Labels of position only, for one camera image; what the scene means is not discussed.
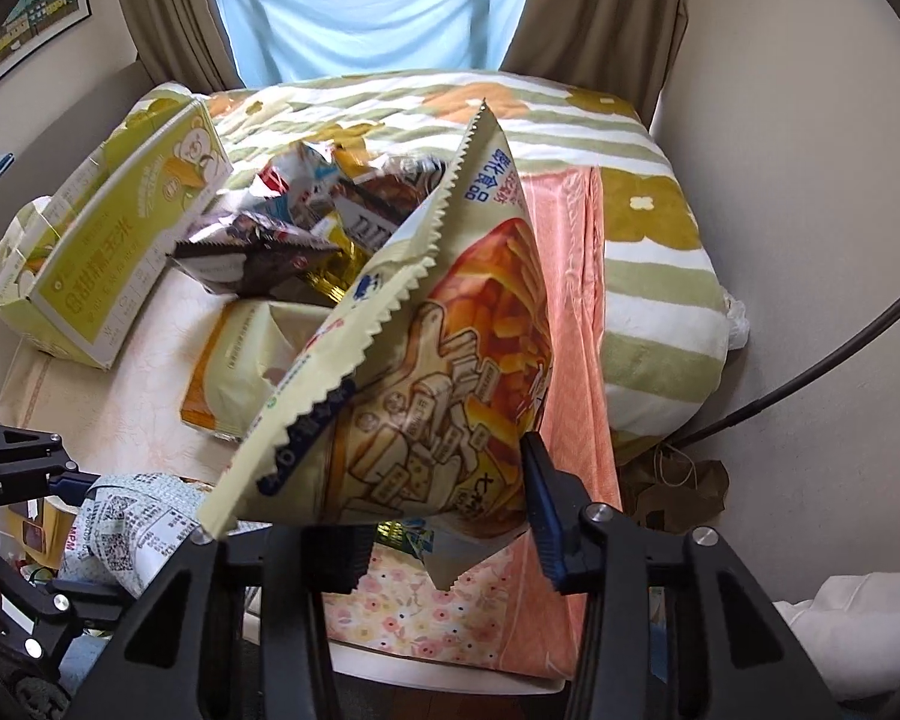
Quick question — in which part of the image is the yellow-green cardboard box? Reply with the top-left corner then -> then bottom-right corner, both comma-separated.
0,97 -> 233,371

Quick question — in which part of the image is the brown paper bag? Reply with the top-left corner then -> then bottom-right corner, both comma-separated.
619,442 -> 731,542

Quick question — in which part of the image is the dark brown snack packet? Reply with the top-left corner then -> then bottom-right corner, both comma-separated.
166,211 -> 338,308

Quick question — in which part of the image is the orange floral towel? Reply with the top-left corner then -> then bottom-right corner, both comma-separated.
322,165 -> 625,681

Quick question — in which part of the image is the cream and orange snack bag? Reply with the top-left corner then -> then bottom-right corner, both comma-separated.
197,97 -> 556,590

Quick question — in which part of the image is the yellow snack packet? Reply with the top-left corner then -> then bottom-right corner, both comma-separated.
180,298 -> 347,442

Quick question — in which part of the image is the brown striped snack packet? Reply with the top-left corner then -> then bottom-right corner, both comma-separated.
330,156 -> 451,257

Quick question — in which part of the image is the striped floral blanket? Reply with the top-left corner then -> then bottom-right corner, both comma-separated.
124,71 -> 725,445

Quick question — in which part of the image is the light blue cloth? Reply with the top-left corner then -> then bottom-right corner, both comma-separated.
214,0 -> 545,89

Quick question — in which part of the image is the white cloth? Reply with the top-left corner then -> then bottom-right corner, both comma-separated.
772,574 -> 900,692

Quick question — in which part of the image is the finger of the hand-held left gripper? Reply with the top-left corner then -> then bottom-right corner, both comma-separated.
0,420 -> 100,505
0,576 -> 137,662

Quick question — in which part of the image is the white red blue snack packet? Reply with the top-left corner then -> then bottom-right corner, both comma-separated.
229,141 -> 346,230

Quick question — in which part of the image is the white printed snack packet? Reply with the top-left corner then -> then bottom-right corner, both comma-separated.
58,471 -> 230,602

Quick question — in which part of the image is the brown curtain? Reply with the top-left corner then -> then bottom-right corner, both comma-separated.
109,0 -> 246,92
499,0 -> 689,126

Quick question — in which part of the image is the black cable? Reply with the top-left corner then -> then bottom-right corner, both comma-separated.
675,266 -> 900,445

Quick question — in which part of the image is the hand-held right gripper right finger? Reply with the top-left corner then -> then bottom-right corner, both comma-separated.
520,431 -> 842,720

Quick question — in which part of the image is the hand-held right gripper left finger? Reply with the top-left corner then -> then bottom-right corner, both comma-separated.
82,523 -> 377,720

